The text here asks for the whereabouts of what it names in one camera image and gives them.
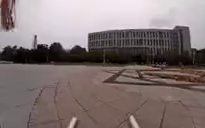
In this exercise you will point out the grey paved plaza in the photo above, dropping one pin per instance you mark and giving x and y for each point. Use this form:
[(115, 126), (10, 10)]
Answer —
[(90, 96)]

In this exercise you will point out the large curved grey building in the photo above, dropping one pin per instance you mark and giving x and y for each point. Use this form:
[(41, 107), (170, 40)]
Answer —
[(136, 38)]

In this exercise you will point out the row of dark trees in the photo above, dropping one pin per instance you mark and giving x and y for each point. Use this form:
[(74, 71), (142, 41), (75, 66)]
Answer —
[(56, 53)]

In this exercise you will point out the robot's own part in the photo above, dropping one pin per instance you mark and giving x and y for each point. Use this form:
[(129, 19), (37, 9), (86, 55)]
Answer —
[(72, 122), (134, 122)]

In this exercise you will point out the thin distant tower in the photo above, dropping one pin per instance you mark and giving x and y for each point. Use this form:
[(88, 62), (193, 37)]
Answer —
[(35, 41)]

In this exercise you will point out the brown planting bed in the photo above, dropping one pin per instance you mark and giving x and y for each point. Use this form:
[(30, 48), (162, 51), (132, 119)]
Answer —
[(186, 76)]

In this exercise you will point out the red and white banner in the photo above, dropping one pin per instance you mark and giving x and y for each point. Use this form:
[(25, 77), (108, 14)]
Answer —
[(7, 15)]

